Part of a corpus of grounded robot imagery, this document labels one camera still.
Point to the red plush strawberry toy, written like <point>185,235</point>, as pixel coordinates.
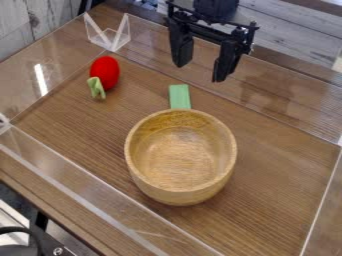
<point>104,73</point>

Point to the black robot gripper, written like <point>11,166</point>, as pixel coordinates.
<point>214,20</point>

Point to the black table clamp mount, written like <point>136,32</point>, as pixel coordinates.
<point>24,240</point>

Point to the green rectangular block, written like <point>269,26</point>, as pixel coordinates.
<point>179,96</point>

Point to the wooden bowl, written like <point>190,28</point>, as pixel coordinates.
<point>181,153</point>

